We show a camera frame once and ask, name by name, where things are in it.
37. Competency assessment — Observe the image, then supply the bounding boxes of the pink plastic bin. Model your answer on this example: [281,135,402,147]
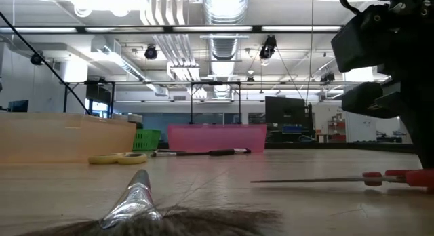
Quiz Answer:
[166,123,267,154]

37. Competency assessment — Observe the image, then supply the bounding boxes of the black background frame stand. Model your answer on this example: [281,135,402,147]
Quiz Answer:
[60,80,242,125]

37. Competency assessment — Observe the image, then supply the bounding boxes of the yellow handled scissors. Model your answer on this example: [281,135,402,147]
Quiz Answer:
[87,151,149,166]

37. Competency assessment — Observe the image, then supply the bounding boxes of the black marker pen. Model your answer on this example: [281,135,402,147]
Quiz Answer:
[150,149,211,158]

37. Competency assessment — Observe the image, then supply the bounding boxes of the black ceiling spotlight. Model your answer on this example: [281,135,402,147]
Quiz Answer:
[320,71,336,84]
[144,44,159,60]
[29,50,45,66]
[259,35,278,60]

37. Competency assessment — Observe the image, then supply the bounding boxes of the large black monitor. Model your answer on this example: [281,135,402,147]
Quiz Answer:
[264,96,307,125]

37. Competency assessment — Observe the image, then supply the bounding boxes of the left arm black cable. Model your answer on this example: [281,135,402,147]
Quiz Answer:
[0,11,92,115]

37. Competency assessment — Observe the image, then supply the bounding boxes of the wide silver ventilation duct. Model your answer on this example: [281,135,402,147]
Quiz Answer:
[202,0,250,100]

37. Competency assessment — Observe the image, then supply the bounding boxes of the red handled scissors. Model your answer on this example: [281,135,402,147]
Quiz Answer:
[250,168,434,195]

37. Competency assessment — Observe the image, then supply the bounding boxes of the overhead light bar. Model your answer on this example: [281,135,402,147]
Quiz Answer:
[0,24,342,35]

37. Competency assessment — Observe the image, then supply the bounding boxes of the black fan brush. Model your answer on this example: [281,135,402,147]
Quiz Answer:
[13,168,282,236]

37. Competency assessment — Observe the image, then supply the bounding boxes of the red shelf unit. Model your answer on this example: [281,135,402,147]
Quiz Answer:
[327,114,347,142]

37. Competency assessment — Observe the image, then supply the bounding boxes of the orange plastic bin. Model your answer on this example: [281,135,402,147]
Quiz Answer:
[0,111,137,165]

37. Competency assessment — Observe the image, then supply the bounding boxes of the black aluminium table frame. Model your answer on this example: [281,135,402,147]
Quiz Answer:
[157,140,416,155]

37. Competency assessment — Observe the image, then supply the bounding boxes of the blue crate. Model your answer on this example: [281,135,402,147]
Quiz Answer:
[281,125,305,134]

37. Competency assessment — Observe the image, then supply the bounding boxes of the small dark monitor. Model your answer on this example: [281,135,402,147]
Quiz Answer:
[7,99,30,113]

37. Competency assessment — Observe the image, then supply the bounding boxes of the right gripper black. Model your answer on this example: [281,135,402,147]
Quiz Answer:
[341,59,434,169]

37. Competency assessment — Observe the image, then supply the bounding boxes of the green plastic basket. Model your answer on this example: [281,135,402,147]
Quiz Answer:
[132,128,162,152]

